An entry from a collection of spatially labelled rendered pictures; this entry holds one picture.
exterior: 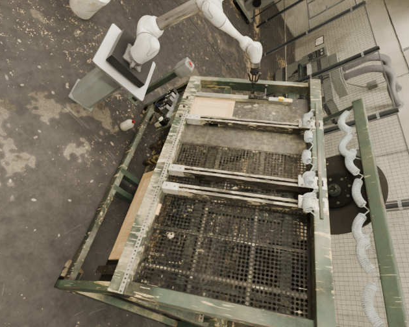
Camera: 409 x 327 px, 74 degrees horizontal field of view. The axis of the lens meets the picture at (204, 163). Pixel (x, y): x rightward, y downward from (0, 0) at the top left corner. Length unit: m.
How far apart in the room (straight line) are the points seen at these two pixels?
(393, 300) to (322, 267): 0.51
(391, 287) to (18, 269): 2.58
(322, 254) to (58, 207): 2.10
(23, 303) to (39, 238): 0.47
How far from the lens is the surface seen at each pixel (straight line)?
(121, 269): 1.96
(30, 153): 2.71
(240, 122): 2.48
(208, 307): 1.79
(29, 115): 2.82
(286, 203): 2.02
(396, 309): 2.18
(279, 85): 2.96
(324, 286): 1.84
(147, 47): 2.36
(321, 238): 1.93
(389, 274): 2.24
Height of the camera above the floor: 2.46
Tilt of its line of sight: 36 degrees down
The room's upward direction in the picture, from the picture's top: 73 degrees clockwise
